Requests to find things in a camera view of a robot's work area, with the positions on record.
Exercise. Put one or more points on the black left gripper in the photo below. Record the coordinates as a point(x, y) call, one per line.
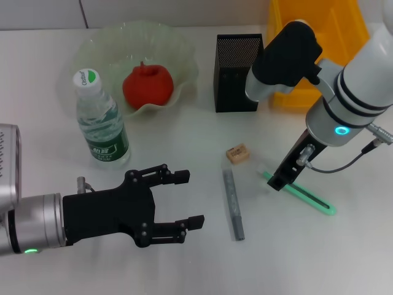
point(107, 212)

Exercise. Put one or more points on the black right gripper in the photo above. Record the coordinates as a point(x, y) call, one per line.
point(291, 167)

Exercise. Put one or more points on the green utility knife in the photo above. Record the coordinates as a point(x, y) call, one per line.
point(310, 199)

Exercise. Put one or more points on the grey marker pen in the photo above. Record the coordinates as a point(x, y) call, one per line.
point(233, 202)

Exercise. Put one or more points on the beige eraser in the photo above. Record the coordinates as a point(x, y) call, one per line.
point(238, 155)

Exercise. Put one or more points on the green label water bottle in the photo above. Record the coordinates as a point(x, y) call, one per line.
point(104, 135)

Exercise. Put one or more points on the red-orange fruit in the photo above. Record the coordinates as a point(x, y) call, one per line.
point(147, 86)

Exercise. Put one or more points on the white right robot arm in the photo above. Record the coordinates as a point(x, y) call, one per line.
point(353, 92)

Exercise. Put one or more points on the black mesh pen holder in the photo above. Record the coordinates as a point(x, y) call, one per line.
point(230, 89)

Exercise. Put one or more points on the green glass fruit plate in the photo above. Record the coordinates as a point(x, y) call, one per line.
point(175, 52)

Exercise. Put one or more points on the yellow plastic bin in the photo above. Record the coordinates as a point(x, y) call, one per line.
point(340, 24)

